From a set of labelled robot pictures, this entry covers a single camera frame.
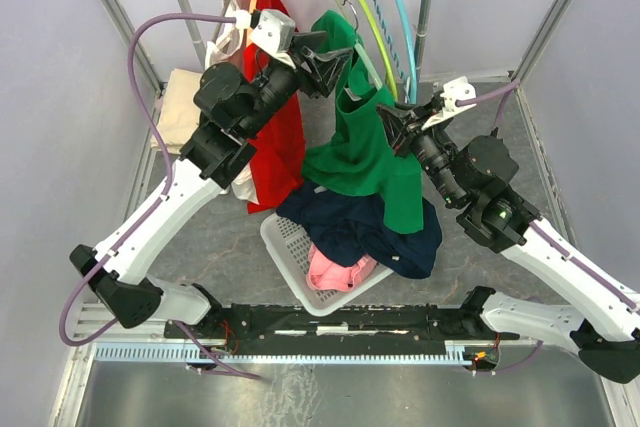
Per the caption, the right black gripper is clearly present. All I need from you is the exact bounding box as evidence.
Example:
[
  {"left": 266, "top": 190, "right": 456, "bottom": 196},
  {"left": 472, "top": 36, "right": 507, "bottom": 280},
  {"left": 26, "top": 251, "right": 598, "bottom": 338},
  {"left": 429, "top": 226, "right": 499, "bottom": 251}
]
[{"left": 374, "top": 100, "right": 466, "bottom": 207}]

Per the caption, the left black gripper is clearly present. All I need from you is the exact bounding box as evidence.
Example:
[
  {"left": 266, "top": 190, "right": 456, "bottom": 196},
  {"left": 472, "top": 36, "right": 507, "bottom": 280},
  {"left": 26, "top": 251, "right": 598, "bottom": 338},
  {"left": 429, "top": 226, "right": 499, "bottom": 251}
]
[{"left": 240, "top": 31, "right": 355, "bottom": 138}]

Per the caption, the mint green hanger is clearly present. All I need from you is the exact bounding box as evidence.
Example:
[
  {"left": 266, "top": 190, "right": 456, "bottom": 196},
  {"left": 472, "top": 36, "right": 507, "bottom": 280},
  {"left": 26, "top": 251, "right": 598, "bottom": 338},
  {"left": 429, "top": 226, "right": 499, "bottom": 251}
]
[{"left": 342, "top": 0, "right": 383, "bottom": 90}]

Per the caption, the green t shirt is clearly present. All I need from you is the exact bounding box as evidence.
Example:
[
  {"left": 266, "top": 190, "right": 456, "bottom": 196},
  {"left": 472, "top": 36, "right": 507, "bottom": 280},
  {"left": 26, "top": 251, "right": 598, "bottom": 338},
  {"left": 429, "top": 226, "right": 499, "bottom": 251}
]
[{"left": 301, "top": 9, "right": 425, "bottom": 236}]

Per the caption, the yellow green hanger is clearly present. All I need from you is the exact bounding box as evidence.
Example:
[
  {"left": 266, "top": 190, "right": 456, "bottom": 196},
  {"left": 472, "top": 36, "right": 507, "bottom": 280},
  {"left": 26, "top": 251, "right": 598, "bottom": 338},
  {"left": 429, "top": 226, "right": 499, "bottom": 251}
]
[{"left": 335, "top": 0, "right": 398, "bottom": 100}]

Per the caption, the teal blue hanger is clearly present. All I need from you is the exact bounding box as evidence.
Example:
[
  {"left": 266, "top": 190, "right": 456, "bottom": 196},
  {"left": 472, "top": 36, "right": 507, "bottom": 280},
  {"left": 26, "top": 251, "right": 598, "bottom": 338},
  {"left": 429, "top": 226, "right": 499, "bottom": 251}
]
[{"left": 371, "top": 0, "right": 418, "bottom": 103}]

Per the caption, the navy blue t shirt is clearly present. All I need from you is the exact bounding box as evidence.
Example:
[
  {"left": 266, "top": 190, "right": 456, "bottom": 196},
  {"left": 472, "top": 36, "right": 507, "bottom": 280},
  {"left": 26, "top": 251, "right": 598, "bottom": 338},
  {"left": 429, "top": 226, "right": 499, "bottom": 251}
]
[{"left": 276, "top": 181, "right": 442, "bottom": 280}]

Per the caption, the pink t shirt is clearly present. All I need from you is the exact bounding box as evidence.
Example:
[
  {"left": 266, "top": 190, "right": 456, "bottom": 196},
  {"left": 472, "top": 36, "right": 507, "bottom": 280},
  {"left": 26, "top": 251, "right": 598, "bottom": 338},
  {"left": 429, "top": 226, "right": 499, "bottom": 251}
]
[{"left": 306, "top": 244, "right": 377, "bottom": 292}]

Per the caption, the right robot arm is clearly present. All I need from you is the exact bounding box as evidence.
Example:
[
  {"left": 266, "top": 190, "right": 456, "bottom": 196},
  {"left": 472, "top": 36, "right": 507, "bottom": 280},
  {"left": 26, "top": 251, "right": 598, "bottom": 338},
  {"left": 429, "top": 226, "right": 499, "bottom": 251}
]
[{"left": 376, "top": 103, "right": 639, "bottom": 384}]

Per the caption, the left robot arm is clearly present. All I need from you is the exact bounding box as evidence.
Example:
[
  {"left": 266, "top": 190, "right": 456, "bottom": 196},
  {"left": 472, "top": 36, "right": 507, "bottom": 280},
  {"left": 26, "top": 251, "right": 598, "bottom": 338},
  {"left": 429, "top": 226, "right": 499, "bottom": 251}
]
[{"left": 69, "top": 31, "right": 353, "bottom": 337}]

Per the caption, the white t shirt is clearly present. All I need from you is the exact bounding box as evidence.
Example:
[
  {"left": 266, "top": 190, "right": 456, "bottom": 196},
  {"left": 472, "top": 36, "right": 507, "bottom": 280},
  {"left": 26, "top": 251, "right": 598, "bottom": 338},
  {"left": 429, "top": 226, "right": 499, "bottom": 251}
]
[{"left": 205, "top": 0, "right": 258, "bottom": 203}]

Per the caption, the red t shirt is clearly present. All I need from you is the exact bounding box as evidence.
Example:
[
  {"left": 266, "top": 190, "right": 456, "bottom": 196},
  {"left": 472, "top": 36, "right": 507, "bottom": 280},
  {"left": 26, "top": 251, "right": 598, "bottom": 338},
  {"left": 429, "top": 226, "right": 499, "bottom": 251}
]
[{"left": 243, "top": 0, "right": 306, "bottom": 214}]

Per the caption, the folded beige cloth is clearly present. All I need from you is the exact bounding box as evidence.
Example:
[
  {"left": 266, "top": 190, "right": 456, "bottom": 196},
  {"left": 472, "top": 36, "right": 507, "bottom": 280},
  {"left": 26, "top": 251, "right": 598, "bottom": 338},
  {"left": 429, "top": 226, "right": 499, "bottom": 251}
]
[{"left": 157, "top": 69, "right": 201, "bottom": 155}]

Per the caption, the white plastic basket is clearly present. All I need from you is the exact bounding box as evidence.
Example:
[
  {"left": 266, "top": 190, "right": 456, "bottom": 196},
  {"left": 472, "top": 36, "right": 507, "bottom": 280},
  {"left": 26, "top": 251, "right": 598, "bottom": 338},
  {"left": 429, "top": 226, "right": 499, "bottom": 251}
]
[{"left": 260, "top": 214, "right": 393, "bottom": 317}]

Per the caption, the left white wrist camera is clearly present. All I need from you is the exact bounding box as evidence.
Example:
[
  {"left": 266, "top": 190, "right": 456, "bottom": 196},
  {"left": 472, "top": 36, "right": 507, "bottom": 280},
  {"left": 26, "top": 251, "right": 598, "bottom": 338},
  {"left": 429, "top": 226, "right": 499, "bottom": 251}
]
[{"left": 233, "top": 9, "right": 296, "bottom": 69}]

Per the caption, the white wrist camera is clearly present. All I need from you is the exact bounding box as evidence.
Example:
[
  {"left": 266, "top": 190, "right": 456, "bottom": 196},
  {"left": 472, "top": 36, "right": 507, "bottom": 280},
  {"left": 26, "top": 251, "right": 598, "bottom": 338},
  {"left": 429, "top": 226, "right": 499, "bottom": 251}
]
[
  {"left": 233, "top": 9, "right": 296, "bottom": 69},
  {"left": 421, "top": 76, "right": 478, "bottom": 131}
]

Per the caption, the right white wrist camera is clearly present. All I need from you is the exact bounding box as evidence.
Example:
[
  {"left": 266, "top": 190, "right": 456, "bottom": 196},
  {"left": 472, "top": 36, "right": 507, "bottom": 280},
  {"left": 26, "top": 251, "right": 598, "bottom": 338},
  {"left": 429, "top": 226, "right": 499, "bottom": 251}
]
[{"left": 421, "top": 76, "right": 478, "bottom": 131}]

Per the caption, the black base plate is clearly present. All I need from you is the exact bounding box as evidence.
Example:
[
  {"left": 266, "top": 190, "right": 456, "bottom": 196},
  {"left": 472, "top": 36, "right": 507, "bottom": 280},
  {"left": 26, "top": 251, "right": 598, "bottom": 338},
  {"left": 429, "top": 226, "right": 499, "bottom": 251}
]
[{"left": 191, "top": 304, "right": 497, "bottom": 354}]

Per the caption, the light blue cable duct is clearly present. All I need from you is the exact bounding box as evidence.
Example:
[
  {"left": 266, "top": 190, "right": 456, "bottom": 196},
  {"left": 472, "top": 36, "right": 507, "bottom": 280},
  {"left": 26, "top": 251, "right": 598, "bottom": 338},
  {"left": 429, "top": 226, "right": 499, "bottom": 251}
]
[{"left": 94, "top": 341, "right": 499, "bottom": 367}]

